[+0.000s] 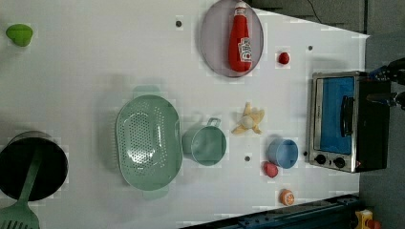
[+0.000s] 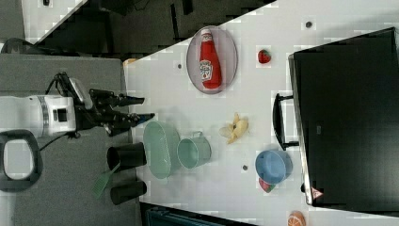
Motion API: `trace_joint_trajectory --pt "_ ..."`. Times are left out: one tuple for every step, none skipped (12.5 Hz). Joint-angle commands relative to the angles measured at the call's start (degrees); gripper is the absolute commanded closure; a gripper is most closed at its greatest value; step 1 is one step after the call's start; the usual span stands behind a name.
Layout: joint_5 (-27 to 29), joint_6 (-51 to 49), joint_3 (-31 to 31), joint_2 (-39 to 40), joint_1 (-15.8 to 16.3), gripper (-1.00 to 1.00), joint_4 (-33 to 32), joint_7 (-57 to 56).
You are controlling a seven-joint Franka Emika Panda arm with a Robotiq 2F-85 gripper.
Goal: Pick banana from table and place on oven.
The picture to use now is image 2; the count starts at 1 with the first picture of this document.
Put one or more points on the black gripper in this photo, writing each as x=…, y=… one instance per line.
x=101, y=113

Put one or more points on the peeled plush banana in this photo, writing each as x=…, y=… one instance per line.
x=234, y=130

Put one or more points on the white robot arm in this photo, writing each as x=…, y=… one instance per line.
x=50, y=115

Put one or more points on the black toaster oven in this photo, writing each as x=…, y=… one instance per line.
x=346, y=100

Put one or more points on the black utensil cup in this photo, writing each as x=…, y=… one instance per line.
x=126, y=156

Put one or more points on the green colander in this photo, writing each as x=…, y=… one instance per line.
x=161, y=141

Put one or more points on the green measuring cup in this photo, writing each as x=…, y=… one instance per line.
x=194, y=151

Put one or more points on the green spatula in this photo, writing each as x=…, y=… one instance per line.
x=102, y=182

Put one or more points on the red plush ketchup bottle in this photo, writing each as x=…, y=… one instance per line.
x=209, y=66

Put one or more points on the grey oval plate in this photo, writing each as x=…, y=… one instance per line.
x=225, y=50

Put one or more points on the red plush strawberry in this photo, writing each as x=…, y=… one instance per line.
x=264, y=57

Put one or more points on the blue cup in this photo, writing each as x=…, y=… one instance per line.
x=273, y=166

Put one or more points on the plush watermelon slice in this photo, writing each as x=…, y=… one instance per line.
x=265, y=186

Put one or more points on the plush orange slice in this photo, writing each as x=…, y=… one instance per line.
x=296, y=218

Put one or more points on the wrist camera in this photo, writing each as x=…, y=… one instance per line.
x=81, y=92

